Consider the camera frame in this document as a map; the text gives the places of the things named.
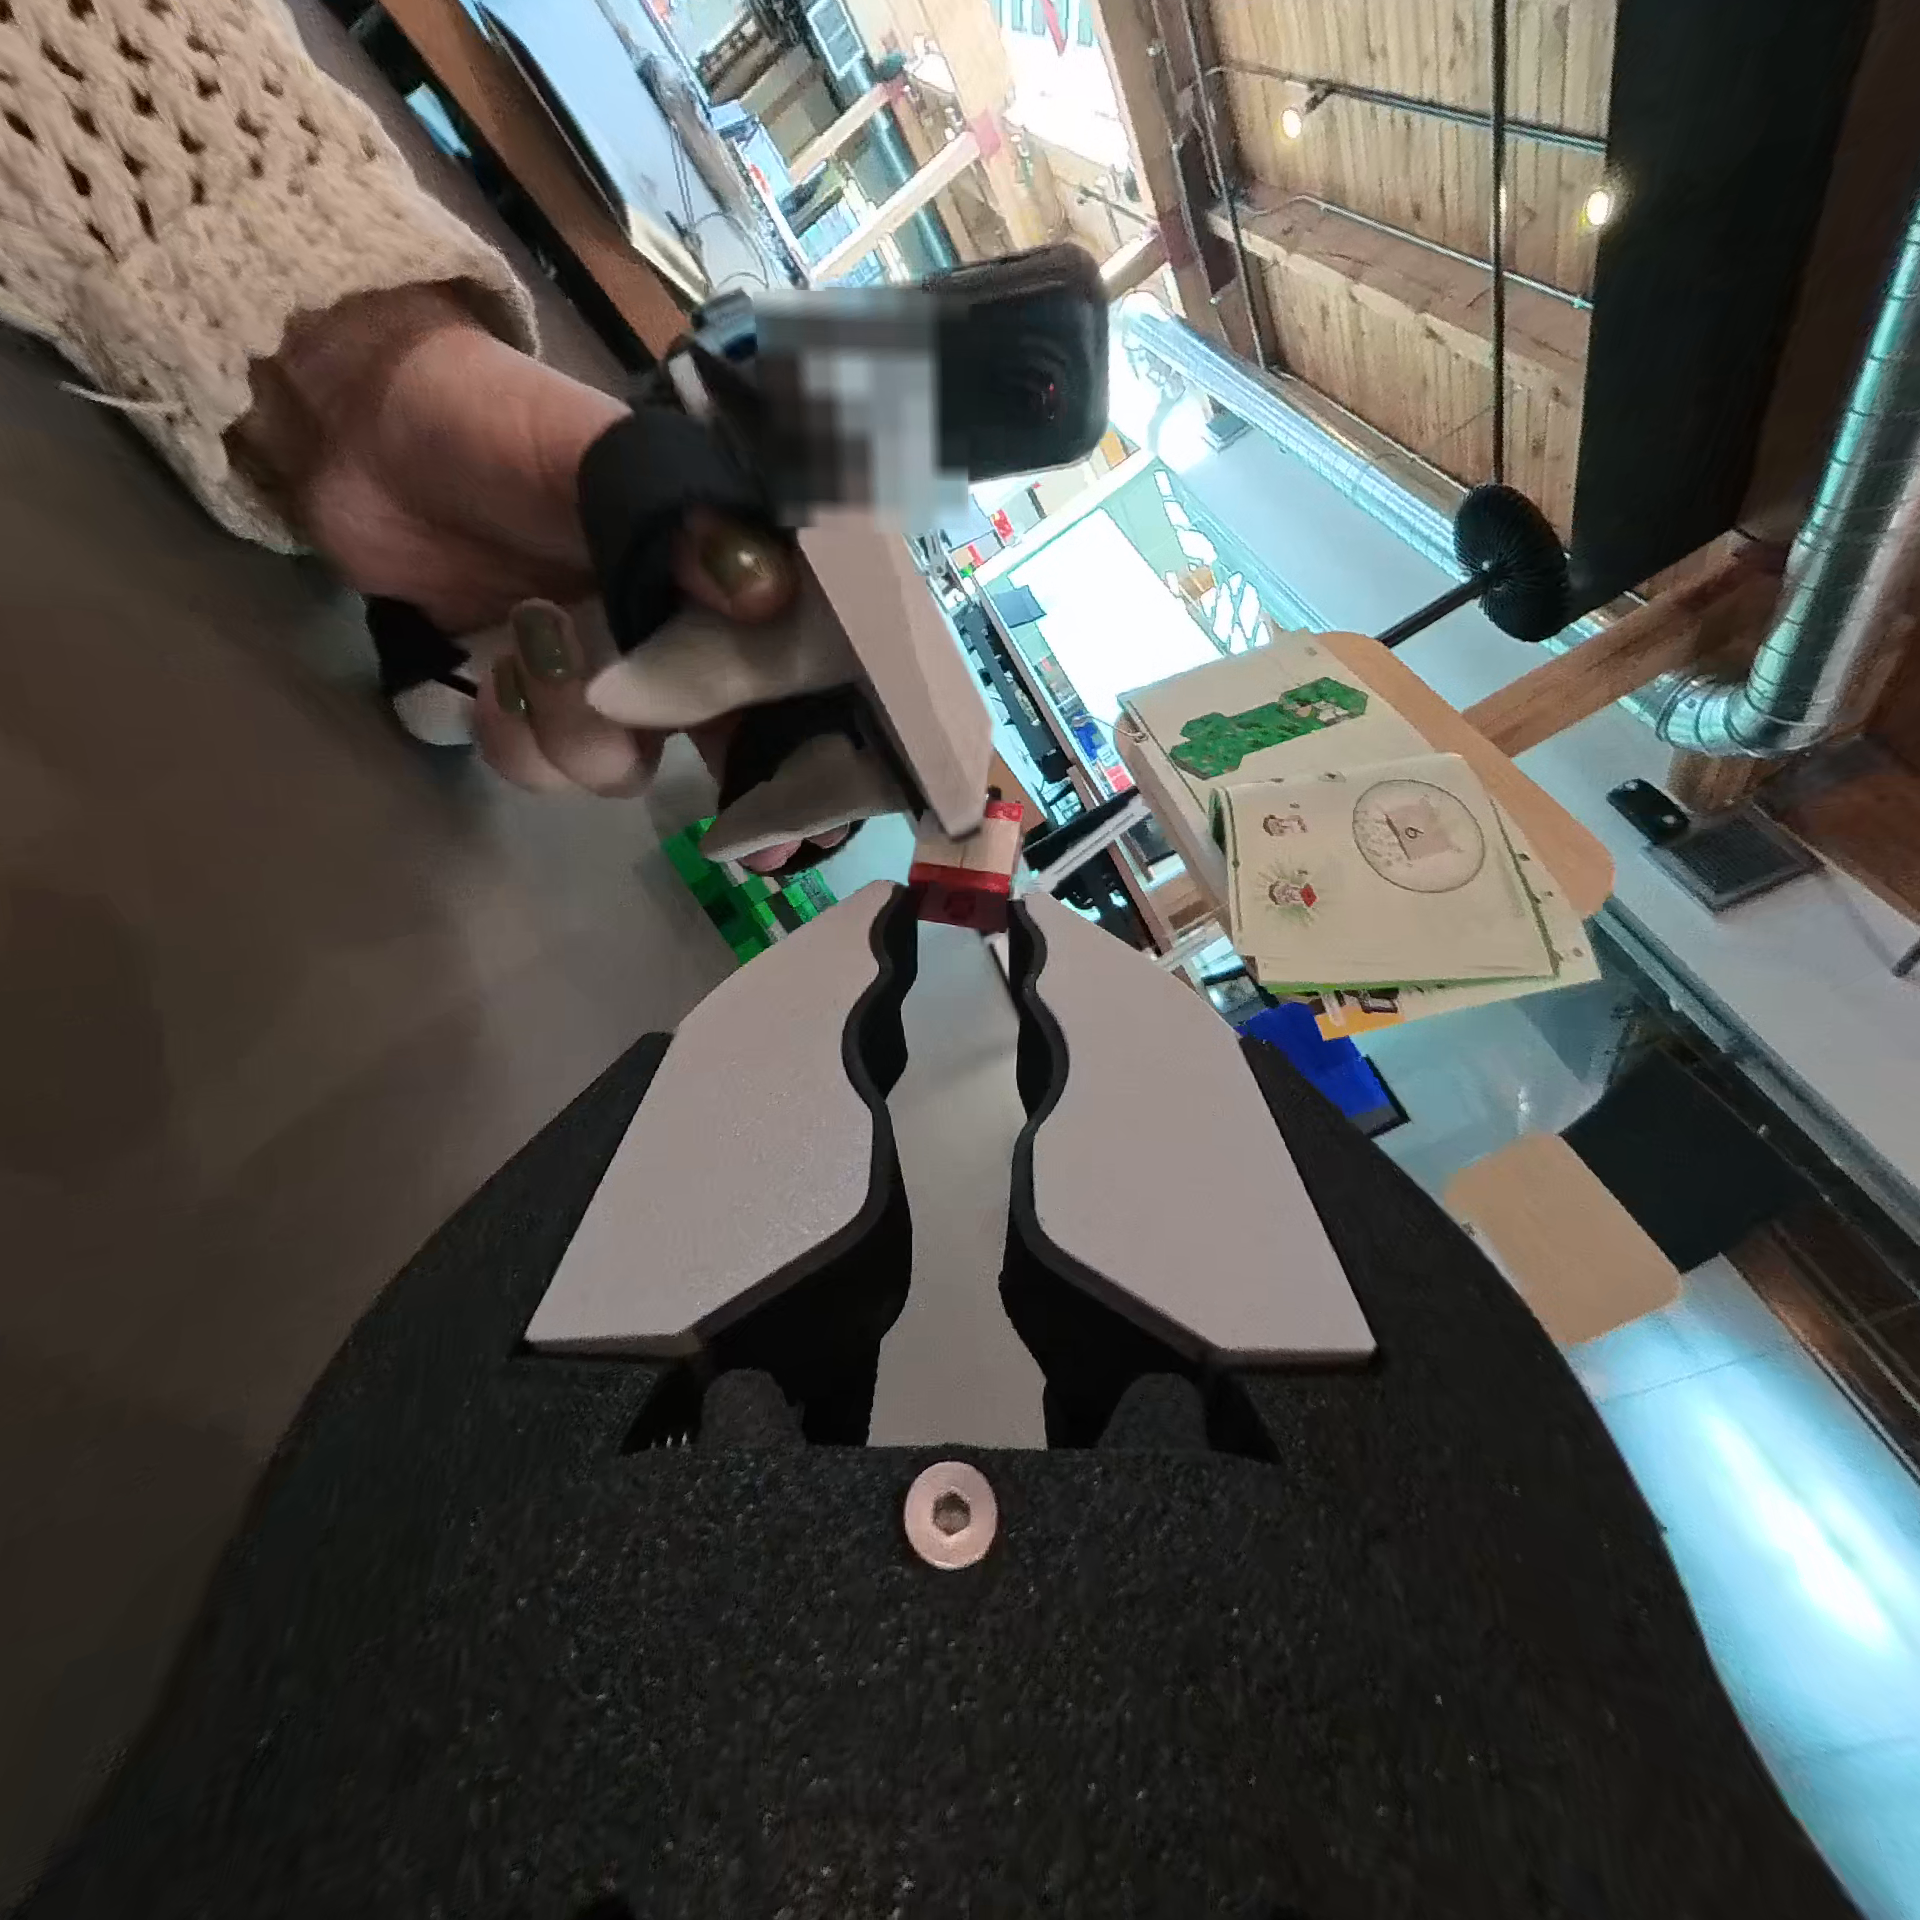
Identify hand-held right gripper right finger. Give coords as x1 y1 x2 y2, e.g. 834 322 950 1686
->
1006 896 1382 1368

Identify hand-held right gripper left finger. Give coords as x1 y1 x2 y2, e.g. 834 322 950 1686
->
521 882 922 1354

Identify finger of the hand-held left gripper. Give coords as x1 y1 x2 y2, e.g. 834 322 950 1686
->
796 511 1002 846

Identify red lego block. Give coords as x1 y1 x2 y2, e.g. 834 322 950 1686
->
907 795 1030 940

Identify person's left forearm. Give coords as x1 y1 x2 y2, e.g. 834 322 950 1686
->
0 0 541 548

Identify green lego creeper body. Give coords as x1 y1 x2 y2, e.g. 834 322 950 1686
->
664 816 842 962

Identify person's left hand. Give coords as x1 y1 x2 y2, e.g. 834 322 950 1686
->
246 294 801 801

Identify blue bin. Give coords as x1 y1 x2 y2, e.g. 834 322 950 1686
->
1242 996 1409 1136

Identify creeper print instruction booklet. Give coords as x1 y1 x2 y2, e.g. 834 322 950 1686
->
1118 633 1450 903

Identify open instruction booklet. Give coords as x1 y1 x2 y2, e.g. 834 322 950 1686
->
1212 753 1603 994

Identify plywood chair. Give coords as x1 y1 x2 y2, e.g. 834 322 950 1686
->
1328 631 1685 1348

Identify black round lamp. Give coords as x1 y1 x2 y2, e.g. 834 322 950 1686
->
1377 483 1573 649

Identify floor vent grille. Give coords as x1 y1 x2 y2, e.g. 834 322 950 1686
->
1662 816 1827 913

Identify black hanging panel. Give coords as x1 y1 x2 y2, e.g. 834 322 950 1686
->
1569 0 1883 607

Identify metal duct pipe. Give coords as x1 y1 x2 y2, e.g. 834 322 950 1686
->
1642 194 1920 764
1118 294 1465 548

